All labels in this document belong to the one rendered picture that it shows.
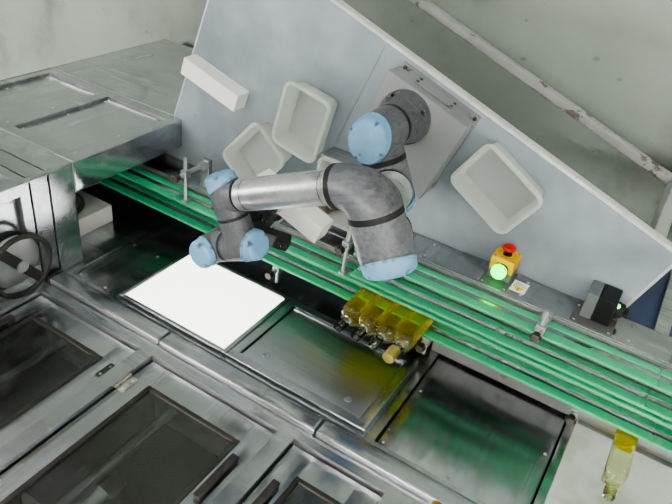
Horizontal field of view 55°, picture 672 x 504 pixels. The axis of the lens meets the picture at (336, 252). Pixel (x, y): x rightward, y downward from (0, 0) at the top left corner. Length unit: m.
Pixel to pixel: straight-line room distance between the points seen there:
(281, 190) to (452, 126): 0.59
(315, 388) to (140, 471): 0.51
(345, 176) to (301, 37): 0.88
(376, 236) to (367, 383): 0.74
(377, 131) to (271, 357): 0.74
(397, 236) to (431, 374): 0.84
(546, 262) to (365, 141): 0.66
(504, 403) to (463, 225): 0.54
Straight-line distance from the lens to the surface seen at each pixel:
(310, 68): 2.08
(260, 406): 1.84
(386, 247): 1.26
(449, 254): 1.99
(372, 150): 1.63
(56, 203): 2.21
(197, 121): 2.44
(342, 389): 1.87
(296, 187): 1.34
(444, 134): 1.79
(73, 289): 2.22
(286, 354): 1.95
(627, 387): 1.90
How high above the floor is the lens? 2.43
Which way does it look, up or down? 48 degrees down
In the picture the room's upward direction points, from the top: 129 degrees counter-clockwise
